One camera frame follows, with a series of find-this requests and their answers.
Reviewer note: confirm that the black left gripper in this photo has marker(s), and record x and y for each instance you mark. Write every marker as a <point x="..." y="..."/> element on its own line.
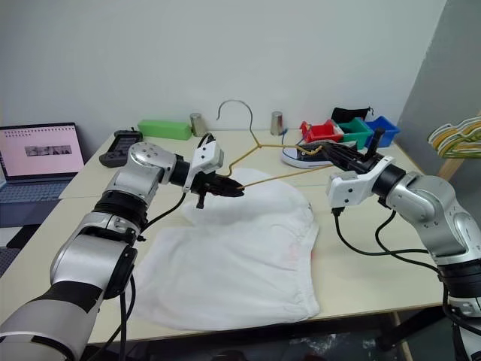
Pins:
<point x="210" y="186"/>

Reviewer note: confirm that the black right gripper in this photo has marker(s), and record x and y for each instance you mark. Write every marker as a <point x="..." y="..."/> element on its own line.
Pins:
<point x="366" y="161"/>

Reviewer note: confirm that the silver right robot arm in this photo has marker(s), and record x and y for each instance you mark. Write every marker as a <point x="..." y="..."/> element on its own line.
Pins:
<point x="432" y="203"/>

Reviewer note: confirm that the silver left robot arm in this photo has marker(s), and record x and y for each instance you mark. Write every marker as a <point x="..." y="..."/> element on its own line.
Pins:
<point x="82" y="255"/>

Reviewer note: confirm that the white shorts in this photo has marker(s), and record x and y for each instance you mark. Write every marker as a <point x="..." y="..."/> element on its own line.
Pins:
<point x="225" y="263"/>

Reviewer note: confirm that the wooden hanger stand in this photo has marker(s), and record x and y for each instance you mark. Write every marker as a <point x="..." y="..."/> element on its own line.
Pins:
<point x="452" y="163"/>

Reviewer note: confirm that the red plastic bin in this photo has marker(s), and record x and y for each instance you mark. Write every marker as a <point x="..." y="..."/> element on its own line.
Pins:
<point x="323" y="131"/>

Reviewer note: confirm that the green plastic bin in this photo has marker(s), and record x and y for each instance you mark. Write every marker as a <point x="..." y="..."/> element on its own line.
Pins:
<point x="360" y="129"/>

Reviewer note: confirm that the navy canvas sneaker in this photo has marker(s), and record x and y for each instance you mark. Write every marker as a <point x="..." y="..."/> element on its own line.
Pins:
<point x="300" y="158"/>

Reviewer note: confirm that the black fabric pouch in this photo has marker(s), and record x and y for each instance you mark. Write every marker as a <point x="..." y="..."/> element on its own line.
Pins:
<point x="349" y="114"/>

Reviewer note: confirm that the blue plastic bin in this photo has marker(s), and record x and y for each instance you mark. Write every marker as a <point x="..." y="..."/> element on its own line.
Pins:
<point x="387" y="129"/>

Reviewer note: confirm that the metal cup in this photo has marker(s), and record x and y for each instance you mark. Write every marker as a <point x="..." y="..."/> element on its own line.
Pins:
<point x="197" y="125"/>
<point x="277" y="123"/>

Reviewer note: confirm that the green rectangular box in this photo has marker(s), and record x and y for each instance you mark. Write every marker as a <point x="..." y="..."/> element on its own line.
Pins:
<point x="163" y="129"/>

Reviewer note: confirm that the black handheld controller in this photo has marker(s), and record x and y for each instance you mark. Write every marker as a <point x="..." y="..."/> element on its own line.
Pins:
<point x="120" y="148"/>

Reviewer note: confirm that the stack of coloured hangers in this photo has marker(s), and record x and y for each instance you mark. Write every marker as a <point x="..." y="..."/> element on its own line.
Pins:
<point x="458" y="135"/>

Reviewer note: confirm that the black metal table brace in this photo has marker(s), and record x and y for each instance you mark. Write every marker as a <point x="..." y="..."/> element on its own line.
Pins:
<point x="413" y="327"/>

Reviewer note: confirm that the wooden table leg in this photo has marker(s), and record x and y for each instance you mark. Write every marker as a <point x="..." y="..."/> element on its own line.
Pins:
<point x="400" y="334"/>

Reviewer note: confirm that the open laptop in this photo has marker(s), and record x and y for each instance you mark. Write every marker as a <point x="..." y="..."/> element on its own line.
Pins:
<point x="37" y="150"/>

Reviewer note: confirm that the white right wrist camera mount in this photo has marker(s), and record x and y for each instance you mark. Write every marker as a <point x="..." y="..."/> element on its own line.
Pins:
<point x="349" y="188"/>

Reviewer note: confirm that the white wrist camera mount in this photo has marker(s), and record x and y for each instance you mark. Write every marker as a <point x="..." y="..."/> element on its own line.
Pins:
<point x="349" y="188"/>
<point x="206" y="158"/>

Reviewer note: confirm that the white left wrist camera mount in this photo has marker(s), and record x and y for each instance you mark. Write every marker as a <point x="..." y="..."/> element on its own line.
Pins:
<point x="206" y="158"/>

